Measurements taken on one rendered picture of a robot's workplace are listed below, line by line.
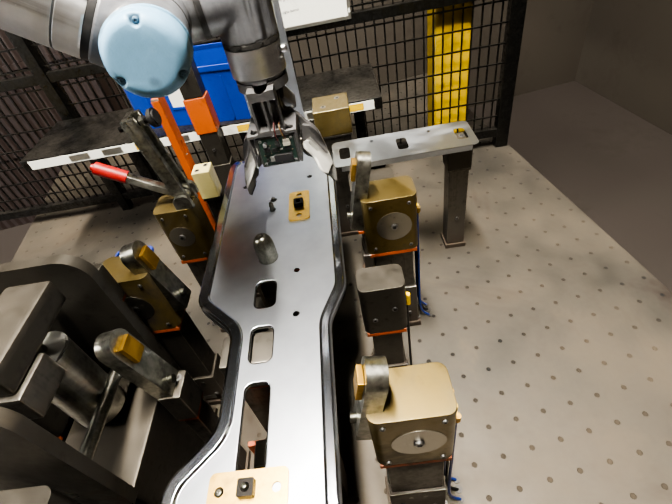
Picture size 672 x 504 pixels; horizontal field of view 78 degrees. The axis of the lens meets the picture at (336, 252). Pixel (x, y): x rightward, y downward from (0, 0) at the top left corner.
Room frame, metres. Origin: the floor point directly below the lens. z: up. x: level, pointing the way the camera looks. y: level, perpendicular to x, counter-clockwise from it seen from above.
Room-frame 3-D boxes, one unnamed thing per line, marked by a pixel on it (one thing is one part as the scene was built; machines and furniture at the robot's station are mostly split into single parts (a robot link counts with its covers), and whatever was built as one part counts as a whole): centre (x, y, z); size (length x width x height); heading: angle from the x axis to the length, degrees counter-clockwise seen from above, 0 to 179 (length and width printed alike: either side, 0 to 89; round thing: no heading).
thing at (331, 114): (0.88, -0.06, 0.88); 0.08 x 0.08 x 0.36; 85
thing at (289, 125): (0.59, 0.05, 1.18); 0.09 x 0.08 x 0.12; 175
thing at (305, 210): (0.61, 0.05, 1.01); 0.08 x 0.04 x 0.01; 175
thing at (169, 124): (0.74, 0.24, 0.95); 0.03 x 0.01 x 0.50; 175
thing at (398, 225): (0.54, -0.12, 0.87); 0.12 x 0.07 x 0.35; 85
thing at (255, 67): (0.59, 0.05, 1.26); 0.08 x 0.08 x 0.05
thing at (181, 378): (0.31, 0.24, 0.85); 0.04 x 0.03 x 0.29; 175
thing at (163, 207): (0.64, 0.28, 0.87); 0.10 x 0.07 x 0.35; 85
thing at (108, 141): (1.07, 0.26, 1.01); 0.90 x 0.22 x 0.03; 85
